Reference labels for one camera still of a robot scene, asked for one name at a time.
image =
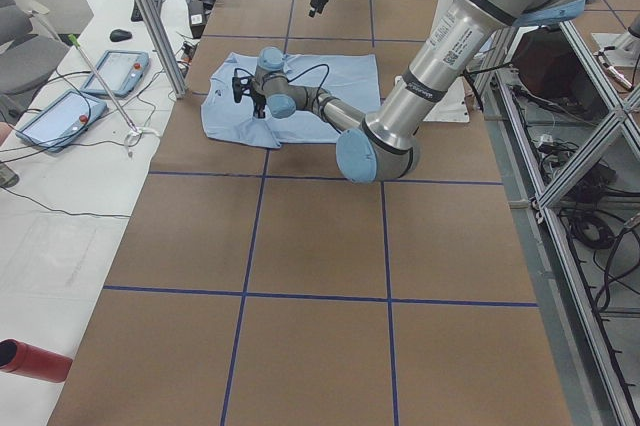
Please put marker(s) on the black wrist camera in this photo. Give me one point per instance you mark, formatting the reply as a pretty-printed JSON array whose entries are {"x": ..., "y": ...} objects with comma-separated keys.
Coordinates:
[{"x": 241, "y": 87}]

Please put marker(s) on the lower teach pendant tablet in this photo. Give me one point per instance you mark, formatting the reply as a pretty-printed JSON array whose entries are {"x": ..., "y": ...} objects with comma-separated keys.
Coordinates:
[{"x": 61, "y": 122}]

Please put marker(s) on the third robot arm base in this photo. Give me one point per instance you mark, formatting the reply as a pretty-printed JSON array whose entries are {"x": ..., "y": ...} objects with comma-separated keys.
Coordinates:
[{"x": 619, "y": 50}]

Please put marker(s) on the grey office chair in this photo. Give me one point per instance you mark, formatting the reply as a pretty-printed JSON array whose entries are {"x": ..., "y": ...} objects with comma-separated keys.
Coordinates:
[{"x": 32, "y": 52}]

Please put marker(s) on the aluminium frame post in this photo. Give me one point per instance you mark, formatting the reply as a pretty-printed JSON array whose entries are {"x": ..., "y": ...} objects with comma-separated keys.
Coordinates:
[{"x": 152, "y": 20}]

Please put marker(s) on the aluminium frame cage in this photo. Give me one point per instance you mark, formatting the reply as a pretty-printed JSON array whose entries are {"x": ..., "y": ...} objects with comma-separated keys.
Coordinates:
[{"x": 567, "y": 136}]

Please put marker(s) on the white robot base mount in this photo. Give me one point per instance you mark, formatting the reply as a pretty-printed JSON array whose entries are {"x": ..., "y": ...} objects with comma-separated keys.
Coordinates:
[{"x": 452, "y": 108}]

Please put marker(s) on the black computer mouse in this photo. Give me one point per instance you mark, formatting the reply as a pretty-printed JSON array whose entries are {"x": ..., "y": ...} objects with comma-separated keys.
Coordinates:
[{"x": 120, "y": 35}]

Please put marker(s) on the light blue t-shirt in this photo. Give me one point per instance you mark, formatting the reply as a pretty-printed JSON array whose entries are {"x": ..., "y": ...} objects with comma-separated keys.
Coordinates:
[{"x": 309, "y": 98}]

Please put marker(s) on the upper teach pendant tablet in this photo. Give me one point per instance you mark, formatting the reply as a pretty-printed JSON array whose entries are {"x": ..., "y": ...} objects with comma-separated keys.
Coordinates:
[{"x": 122, "y": 70}]

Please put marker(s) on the red water bottle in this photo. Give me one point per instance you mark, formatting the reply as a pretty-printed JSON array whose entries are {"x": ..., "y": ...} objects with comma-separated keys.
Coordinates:
[{"x": 26, "y": 360}]

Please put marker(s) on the teach pendant tablet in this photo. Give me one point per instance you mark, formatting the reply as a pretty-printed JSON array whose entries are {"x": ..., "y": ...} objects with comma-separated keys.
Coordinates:
[
  {"x": 122, "y": 70},
  {"x": 61, "y": 122}
]

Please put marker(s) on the long metal grabber stick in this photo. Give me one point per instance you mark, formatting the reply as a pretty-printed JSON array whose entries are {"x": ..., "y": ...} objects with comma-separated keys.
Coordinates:
[{"x": 95, "y": 85}]

